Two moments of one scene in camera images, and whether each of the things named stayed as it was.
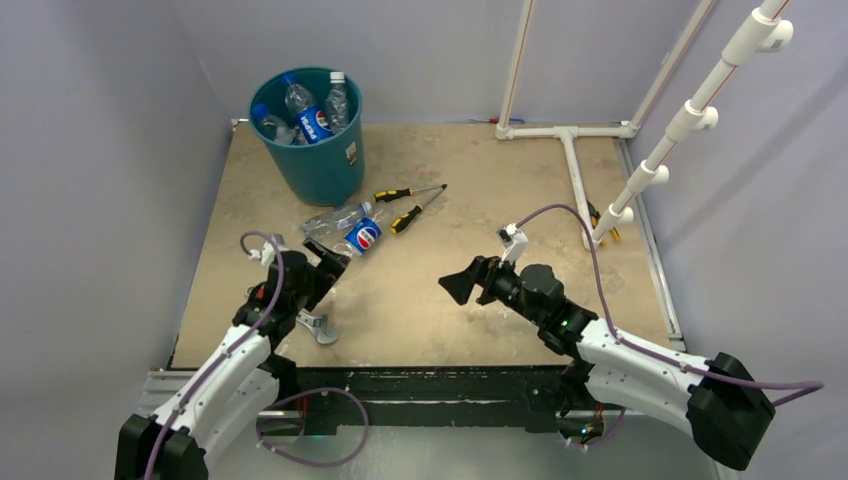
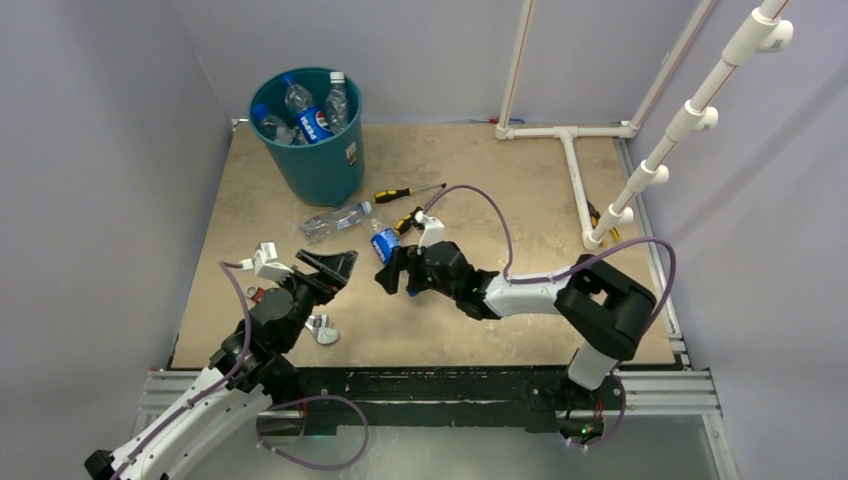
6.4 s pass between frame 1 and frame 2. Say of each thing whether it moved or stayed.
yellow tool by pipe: stayed
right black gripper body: moved
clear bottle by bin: stayed
